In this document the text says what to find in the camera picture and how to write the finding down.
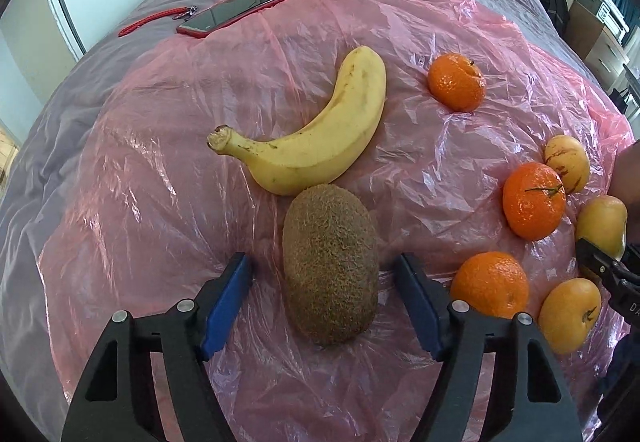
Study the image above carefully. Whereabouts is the wooden nightstand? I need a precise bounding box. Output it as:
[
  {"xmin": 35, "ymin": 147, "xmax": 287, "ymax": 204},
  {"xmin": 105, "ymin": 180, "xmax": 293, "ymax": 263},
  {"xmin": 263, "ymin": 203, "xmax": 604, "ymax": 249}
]
[{"xmin": 567, "ymin": 0, "xmax": 631, "ymax": 73}]

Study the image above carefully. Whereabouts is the red lanyard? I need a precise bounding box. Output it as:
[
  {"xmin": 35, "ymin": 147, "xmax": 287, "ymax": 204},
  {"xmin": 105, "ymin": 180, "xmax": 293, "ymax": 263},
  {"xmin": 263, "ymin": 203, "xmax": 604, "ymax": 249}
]
[{"xmin": 118, "ymin": 6, "xmax": 198, "ymax": 38}]

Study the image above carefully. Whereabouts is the striped yellow pepino melon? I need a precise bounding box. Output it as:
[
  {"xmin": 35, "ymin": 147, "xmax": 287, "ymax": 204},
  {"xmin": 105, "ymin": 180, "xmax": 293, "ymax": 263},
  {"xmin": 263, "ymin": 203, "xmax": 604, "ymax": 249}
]
[{"xmin": 544, "ymin": 134, "xmax": 591, "ymax": 195}]

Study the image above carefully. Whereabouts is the round orange tangerine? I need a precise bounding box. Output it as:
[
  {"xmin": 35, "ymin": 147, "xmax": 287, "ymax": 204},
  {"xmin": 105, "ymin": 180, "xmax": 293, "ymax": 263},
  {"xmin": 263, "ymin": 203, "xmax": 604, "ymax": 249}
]
[{"xmin": 450, "ymin": 251, "xmax": 530, "ymax": 320}]

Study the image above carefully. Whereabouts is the red smartphone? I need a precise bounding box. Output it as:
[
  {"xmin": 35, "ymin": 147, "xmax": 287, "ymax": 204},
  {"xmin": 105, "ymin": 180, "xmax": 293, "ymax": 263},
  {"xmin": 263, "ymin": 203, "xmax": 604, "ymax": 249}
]
[{"xmin": 176, "ymin": 0, "xmax": 303, "ymax": 39}]

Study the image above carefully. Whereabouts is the bed with grey sheet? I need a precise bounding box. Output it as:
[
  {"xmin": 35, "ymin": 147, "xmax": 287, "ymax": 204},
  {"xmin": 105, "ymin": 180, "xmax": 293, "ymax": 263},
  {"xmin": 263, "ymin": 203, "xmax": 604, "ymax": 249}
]
[{"xmin": 0, "ymin": 0, "xmax": 621, "ymax": 442}]

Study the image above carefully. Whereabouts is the black backpack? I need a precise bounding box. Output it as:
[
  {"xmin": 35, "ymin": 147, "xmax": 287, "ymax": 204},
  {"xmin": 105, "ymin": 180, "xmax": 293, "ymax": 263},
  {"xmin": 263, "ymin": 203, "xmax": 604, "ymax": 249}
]
[{"xmin": 534, "ymin": 0, "xmax": 571, "ymax": 30}]

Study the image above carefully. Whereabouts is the pink plastic sheet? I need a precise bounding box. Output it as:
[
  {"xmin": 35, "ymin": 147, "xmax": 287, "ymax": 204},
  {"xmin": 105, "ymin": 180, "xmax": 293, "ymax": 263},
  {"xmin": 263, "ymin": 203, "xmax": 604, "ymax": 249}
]
[{"xmin": 37, "ymin": 0, "xmax": 636, "ymax": 442}]

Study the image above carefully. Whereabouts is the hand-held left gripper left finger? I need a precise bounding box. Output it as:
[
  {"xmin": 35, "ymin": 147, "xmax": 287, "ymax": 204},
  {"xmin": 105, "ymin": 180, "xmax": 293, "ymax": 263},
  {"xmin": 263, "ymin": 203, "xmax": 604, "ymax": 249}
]
[{"xmin": 61, "ymin": 252, "xmax": 253, "ymax": 442}]

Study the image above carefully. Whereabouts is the white printer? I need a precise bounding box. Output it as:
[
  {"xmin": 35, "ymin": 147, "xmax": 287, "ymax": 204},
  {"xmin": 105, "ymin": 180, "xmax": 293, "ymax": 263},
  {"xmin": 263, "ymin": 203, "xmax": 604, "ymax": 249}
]
[{"xmin": 580, "ymin": 0, "xmax": 630, "ymax": 40}]

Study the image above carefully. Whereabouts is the brown kiwi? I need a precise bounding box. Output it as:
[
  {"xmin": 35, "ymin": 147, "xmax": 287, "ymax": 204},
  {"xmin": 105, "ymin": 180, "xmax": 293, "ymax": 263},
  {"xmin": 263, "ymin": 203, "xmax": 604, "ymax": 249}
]
[{"xmin": 282, "ymin": 184, "xmax": 380, "ymax": 347}]

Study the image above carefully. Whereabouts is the yellow banana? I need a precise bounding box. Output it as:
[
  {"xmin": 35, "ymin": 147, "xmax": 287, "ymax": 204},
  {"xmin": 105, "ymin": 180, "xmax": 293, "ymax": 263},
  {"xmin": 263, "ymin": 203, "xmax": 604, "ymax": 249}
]
[{"xmin": 207, "ymin": 45, "xmax": 388, "ymax": 196}]

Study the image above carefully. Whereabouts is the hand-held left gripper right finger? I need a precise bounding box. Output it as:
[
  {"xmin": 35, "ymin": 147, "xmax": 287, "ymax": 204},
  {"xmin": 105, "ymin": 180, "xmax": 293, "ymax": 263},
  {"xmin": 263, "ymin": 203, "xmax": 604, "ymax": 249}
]
[{"xmin": 392, "ymin": 252, "xmax": 583, "ymax": 442}]

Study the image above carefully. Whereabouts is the small tangerine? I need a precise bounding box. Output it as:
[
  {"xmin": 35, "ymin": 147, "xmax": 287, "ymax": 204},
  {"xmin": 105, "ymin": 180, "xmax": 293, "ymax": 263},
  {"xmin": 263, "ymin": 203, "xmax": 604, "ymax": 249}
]
[{"xmin": 427, "ymin": 52, "xmax": 487, "ymax": 113}]

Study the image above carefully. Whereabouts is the tangerine with green stem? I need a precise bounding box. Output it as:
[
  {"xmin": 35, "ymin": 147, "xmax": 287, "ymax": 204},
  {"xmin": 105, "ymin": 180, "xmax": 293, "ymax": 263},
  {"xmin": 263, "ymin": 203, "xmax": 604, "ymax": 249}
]
[{"xmin": 502, "ymin": 162, "xmax": 567, "ymax": 242}]

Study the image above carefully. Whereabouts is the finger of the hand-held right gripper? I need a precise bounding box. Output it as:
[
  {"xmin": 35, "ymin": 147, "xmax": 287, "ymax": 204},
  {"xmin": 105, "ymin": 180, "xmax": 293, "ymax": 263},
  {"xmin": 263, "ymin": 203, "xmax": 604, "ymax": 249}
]
[{"xmin": 575, "ymin": 239, "xmax": 640, "ymax": 318}]

